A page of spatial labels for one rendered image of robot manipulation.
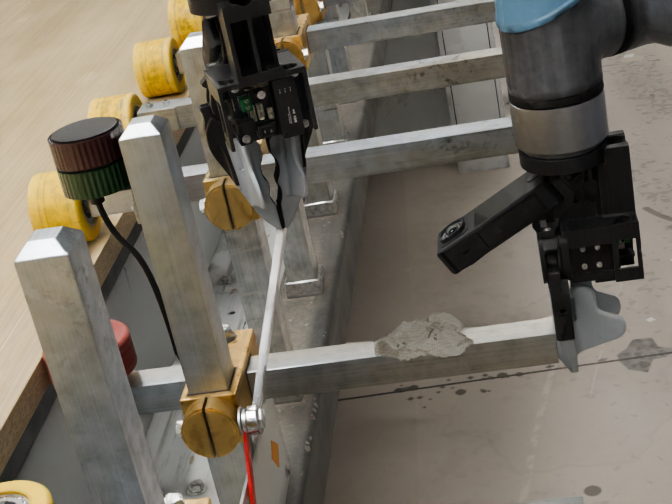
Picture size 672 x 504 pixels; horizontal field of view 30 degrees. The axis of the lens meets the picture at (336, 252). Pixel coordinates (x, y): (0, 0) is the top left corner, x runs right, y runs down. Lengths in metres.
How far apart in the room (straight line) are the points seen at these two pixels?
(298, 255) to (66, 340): 0.81
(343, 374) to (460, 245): 0.16
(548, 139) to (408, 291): 2.13
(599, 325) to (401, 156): 0.31
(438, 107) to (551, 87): 2.82
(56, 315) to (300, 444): 0.56
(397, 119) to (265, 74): 2.86
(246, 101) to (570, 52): 0.25
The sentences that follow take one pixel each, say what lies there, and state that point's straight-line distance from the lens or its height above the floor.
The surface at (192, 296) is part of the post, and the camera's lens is 1.04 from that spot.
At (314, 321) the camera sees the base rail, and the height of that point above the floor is 0.70.
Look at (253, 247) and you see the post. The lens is 1.29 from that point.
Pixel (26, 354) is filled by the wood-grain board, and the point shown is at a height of 0.90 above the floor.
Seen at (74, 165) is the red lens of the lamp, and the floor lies 1.10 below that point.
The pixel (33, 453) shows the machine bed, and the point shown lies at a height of 0.79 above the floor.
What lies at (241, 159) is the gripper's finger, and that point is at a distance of 1.03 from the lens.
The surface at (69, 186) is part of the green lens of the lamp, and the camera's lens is 1.01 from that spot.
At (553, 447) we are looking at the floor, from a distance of 2.46.
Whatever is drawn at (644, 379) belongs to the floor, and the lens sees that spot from 2.63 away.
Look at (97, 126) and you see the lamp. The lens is 1.01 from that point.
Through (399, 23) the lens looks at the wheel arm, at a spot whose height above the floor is 0.95.
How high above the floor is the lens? 1.40
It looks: 24 degrees down
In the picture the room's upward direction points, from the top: 12 degrees counter-clockwise
